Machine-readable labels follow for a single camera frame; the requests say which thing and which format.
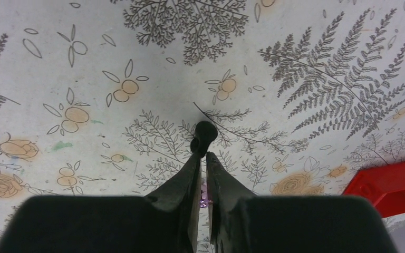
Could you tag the red plastic box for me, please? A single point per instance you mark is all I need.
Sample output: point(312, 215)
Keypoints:
point(383, 187)

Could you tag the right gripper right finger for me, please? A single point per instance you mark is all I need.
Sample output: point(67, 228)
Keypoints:
point(241, 221)

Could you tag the purple earbuds near front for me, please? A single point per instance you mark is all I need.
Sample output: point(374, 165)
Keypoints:
point(204, 199)

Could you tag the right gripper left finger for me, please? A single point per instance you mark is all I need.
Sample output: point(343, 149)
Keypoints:
point(165, 220)

